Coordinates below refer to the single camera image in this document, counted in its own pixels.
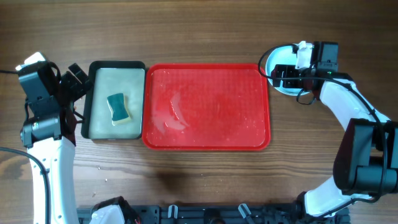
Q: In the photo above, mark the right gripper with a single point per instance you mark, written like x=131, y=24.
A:
x=288, y=70

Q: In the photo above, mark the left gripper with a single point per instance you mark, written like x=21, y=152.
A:
x=78, y=89

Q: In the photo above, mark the light blue plate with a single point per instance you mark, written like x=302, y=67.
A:
x=285, y=56

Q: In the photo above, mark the green yellow sponge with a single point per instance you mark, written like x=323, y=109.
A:
x=118, y=107

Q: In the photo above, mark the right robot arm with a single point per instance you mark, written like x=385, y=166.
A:
x=365, y=167

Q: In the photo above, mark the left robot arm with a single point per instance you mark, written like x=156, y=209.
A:
x=48, y=134

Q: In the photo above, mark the black water tray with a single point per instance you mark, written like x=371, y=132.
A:
x=108, y=78

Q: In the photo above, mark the red plastic tray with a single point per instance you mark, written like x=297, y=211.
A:
x=206, y=107

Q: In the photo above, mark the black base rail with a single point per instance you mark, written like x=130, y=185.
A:
x=268, y=214

